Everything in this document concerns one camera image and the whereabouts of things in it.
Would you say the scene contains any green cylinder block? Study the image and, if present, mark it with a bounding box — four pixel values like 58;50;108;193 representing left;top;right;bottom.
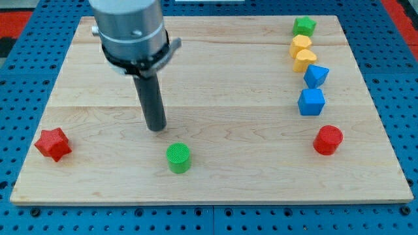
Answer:
166;142;191;174

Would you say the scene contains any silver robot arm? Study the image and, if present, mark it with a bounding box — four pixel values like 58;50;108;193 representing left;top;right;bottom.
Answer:
89;0;182;78

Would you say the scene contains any wooden board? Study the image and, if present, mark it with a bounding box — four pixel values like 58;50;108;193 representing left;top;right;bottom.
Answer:
10;16;413;206

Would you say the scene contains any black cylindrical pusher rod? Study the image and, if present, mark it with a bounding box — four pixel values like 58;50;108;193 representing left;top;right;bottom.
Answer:
133;74;167;132

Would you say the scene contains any blue cube block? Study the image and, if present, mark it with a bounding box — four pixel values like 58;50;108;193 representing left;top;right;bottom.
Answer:
297;89;325;116

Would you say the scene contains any yellow heart block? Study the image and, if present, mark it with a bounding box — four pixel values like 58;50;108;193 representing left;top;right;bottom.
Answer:
293;49;317;72

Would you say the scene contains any blue triangle block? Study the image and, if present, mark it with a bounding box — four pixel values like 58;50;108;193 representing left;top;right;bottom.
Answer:
304;65;330;89

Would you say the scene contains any yellow hexagon block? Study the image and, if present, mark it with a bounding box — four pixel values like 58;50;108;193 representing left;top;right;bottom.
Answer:
289;35;312;59

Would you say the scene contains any red cylinder block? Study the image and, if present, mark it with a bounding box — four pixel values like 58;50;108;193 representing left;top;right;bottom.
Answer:
313;125;344;155

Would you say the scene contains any green star block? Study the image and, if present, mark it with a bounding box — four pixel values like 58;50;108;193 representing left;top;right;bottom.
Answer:
292;16;317;37

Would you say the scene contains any red star block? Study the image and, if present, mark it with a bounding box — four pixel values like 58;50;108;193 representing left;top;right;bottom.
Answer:
34;127;72;162

